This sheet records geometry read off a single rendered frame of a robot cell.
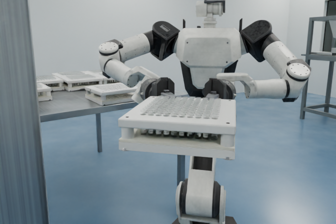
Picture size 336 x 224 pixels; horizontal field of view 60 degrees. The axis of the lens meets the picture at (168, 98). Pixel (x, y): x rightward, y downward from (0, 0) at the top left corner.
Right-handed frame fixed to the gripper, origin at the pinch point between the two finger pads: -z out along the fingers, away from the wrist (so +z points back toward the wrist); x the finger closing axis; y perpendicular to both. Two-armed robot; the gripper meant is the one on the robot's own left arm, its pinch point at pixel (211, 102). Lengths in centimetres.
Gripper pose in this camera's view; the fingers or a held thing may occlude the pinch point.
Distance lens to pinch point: 82.1
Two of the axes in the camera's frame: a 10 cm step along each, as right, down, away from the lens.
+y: -9.3, -0.7, 3.5
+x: 0.0, 9.8, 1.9
